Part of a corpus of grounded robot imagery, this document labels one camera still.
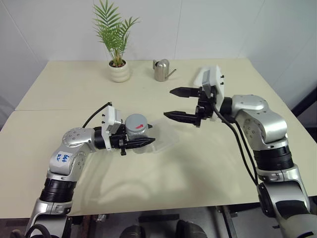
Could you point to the grey jar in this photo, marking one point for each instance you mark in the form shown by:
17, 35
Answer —
137, 136

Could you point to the dark rounded shape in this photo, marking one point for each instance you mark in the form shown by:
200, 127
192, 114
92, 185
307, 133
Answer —
132, 231
190, 229

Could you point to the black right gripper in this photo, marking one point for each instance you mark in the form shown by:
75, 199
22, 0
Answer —
204, 109

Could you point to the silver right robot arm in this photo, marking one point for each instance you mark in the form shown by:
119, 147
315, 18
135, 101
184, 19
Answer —
251, 104

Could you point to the metal table frame leg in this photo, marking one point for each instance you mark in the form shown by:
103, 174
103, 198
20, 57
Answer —
227, 220

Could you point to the silver metal watering can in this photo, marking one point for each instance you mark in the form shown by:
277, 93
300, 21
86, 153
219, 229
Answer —
161, 70

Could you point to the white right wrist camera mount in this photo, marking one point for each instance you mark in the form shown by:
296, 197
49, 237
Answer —
213, 77

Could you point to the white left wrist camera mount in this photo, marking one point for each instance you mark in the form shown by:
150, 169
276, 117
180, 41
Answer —
112, 124

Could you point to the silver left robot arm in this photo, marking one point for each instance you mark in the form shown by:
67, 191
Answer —
75, 138

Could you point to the clear plastic box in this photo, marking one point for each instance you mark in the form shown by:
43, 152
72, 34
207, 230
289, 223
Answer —
163, 136

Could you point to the grey jar lid red arrow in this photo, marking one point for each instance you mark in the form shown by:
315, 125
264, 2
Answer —
136, 122

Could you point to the white ribbed plant pot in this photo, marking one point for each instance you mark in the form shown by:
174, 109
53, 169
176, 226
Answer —
120, 73

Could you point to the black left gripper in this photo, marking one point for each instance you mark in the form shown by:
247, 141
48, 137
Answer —
116, 142

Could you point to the green palm plant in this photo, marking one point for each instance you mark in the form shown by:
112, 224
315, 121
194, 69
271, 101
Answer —
112, 29

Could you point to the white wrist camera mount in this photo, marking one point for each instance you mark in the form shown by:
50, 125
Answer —
213, 77
112, 124

